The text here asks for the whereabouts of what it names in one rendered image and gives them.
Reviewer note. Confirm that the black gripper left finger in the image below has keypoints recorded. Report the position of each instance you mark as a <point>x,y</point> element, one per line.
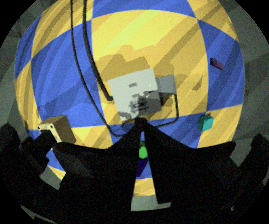
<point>118,163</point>

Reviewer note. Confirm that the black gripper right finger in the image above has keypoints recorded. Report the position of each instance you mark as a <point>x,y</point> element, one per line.
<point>173,163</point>

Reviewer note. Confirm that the teal rounded block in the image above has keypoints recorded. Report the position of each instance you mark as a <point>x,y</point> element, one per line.
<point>205,122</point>

